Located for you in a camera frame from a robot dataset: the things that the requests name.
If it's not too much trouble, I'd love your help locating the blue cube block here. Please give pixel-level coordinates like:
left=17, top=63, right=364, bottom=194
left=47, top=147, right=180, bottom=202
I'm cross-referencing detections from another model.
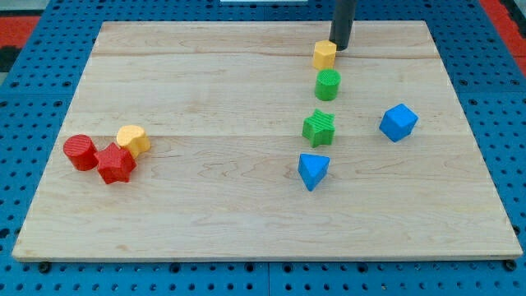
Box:
left=379, top=104, right=418, bottom=142

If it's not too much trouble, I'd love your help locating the yellow heart block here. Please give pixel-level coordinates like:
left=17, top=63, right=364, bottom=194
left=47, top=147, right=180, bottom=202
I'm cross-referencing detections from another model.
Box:
left=116, top=125, right=151, bottom=159

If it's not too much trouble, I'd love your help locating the green cylinder block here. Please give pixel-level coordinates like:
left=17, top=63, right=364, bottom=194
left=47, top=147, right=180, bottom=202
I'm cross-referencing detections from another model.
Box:
left=315, top=69, right=341, bottom=101

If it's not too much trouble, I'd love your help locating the blue perforated base panel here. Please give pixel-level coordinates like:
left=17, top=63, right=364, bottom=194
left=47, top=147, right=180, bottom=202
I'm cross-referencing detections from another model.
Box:
left=1, top=0, right=525, bottom=295

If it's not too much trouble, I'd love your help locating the yellow hexagon block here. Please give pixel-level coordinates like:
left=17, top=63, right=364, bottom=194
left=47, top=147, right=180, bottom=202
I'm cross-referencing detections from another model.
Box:
left=312, top=39, right=337, bottom=70

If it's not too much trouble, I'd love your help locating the light wooden board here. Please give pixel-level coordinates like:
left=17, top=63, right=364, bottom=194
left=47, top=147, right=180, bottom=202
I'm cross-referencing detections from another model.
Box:
left=12, top=21, right=523, bottom=262

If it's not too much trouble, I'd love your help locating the blue triangle block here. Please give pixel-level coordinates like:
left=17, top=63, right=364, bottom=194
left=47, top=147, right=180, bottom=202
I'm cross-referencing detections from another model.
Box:
left=298, top=153, right=330, bottom=192

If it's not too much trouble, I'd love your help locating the red cylinder block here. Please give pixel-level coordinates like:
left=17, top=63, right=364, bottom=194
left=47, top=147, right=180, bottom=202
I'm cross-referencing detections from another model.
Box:
left=62, top=134, right=98, bottom=171

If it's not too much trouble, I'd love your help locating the red star block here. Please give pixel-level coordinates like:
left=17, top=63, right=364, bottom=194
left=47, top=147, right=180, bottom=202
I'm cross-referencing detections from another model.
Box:
left=95, top=142, right=136, bottom=184

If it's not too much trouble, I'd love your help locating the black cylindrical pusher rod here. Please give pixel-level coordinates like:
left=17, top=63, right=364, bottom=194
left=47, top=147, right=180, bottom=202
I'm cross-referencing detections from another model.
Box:
left=329, top=0, right=358, bottom=51

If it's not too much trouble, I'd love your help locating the green star block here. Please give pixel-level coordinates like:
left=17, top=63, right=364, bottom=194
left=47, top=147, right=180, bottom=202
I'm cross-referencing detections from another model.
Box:
left=302, top=109, right=335, bottom=148

